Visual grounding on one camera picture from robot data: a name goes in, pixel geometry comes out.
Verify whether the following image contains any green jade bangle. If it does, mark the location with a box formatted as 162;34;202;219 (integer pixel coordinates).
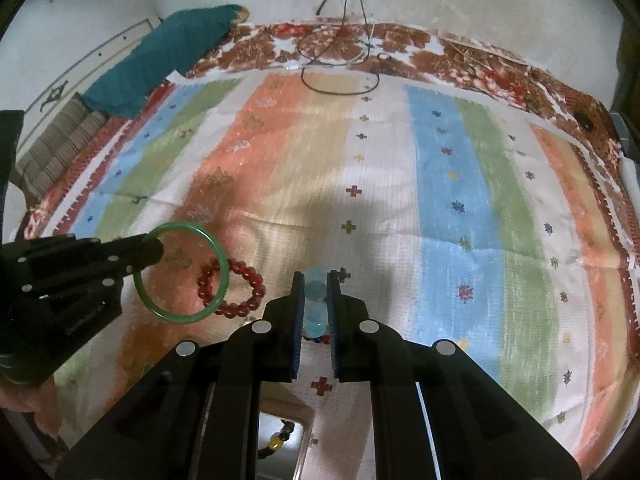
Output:
132;221;230;325

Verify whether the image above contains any yellow black bead bracelet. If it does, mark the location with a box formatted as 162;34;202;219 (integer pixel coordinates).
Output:
256;418;298;461

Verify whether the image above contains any light blue bead bracelet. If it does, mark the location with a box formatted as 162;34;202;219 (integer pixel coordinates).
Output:
301;266;331;340

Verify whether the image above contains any white jewelry box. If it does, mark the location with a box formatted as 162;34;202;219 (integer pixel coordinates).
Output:
256;399;314;480

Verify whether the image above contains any woven grey mat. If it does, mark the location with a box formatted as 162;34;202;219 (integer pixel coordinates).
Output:
10;93;110;208

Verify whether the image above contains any striped colourful blanket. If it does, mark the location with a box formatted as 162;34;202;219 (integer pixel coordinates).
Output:
49;66;632;480

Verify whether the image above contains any teal towel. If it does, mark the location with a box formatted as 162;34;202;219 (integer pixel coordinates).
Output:
82;4;248;119

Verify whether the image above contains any white pillow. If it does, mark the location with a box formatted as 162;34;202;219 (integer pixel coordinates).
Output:
620;157;640;222

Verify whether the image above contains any dark red bead bracelet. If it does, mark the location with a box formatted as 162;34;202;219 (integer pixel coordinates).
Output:
195;257;266;320

